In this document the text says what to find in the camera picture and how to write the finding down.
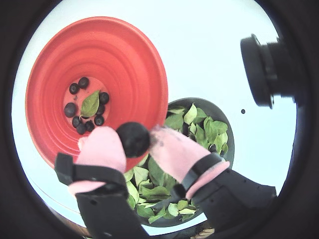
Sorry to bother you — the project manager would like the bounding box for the red collapsible silicone cup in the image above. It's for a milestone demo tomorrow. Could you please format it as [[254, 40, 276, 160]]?
[[24, 16, 168, 172]]

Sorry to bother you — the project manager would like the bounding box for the pink-tipped black gripper finger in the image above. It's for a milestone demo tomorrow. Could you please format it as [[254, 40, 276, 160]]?
[[149, 125, 277, 232], [54, 126, 148, 239]]

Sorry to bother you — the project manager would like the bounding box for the pile of green leaves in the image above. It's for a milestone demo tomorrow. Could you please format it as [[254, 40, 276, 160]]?
[[124, 104, 229, 224]]

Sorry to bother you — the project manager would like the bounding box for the single green leaf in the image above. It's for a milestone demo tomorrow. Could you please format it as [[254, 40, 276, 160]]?
[[80, 90, 101, 118]]

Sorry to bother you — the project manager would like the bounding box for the dark grey round bowl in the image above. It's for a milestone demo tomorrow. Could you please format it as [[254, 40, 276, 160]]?
[[123, 97, 235, 228]]

